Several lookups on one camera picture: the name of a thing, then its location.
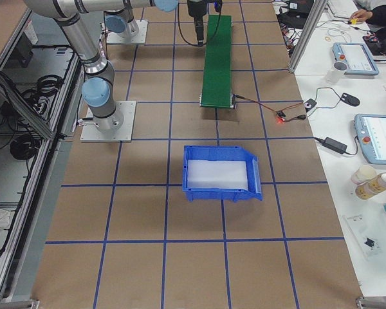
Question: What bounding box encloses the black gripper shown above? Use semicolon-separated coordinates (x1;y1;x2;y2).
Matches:
187;0;207;46

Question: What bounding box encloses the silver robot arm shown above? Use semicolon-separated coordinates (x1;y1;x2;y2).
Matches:
25;1;179;132
104;9;139;38

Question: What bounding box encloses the person hand at desk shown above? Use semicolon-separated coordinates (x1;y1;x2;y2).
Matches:
350;9;373;23

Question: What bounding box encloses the green conveyor belt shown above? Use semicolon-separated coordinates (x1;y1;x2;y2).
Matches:
200;15;235;109

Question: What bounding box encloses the blue plastic bin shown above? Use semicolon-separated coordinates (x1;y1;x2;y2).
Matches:
182;145;262;202

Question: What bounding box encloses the white foam sheet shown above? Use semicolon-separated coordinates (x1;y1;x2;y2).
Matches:
187;160;248;190

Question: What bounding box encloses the upper teach pendant tablet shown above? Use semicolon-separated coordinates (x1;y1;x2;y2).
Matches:
332;42;379;76

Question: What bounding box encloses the teach pendant tablet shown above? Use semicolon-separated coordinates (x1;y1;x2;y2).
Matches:
354;114;386;165
332;42;379;76

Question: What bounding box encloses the black oval device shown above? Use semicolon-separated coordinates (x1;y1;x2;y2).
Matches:
340;93;360;107

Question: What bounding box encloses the black power adapter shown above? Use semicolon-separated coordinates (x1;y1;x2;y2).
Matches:
322;137;347;155

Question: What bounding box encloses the lower teach pendant tablet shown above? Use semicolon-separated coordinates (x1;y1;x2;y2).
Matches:
354;114;386;165

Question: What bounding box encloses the yellow drink can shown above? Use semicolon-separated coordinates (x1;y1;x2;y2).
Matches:
355;173;386;200

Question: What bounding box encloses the clear plastic bag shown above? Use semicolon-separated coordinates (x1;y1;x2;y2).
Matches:
342;210;386;261

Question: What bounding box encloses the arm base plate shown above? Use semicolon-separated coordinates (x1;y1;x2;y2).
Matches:
80;101;136;142
106;20;148;45

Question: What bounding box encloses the aluminium frame post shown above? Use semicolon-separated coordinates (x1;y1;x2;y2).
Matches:
288;0;327;73

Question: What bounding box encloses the red black conveyor cable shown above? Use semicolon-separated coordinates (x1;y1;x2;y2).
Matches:
234;94;307;124

